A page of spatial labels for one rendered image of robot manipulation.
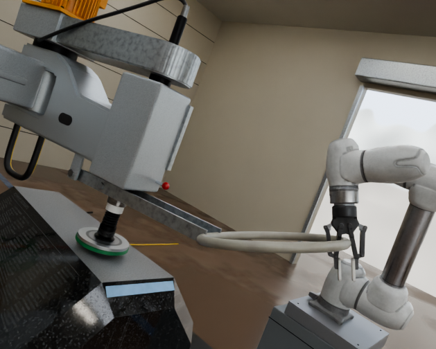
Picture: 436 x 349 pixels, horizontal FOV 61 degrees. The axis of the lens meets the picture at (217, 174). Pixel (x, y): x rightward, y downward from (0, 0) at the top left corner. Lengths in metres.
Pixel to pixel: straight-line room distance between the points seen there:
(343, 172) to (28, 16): 1.54
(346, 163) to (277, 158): 5.67
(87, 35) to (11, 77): 0.36
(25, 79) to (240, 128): 5.98
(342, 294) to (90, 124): 1.36
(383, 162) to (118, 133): 0.93
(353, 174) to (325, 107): 5.51
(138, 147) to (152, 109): 0.15
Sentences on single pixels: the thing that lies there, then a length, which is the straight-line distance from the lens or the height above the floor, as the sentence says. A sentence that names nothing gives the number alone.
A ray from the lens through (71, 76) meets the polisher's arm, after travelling 1.75.
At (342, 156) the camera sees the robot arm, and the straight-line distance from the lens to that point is 1.21.
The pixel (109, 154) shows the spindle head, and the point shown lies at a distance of 1.48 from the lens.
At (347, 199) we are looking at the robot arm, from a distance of 1.21.
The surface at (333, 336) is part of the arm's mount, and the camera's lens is 1.85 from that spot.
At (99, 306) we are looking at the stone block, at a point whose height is 0.80.
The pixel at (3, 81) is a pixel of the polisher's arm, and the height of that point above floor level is 1.38.
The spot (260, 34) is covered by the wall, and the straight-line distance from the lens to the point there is 8.06.
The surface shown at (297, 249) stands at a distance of 1.01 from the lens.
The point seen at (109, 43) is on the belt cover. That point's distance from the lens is 1.62.
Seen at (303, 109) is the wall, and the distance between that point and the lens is 6.86.
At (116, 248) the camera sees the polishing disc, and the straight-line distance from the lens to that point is 1.55.
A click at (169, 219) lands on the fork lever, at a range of 1.35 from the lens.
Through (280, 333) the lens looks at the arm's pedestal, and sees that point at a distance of 1.96.
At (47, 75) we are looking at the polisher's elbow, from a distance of 1.93.
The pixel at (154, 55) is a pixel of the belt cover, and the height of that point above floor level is 1.67.
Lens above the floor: 1.46
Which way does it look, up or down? 5 degrees down
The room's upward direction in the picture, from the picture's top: 21 degrees clockwise
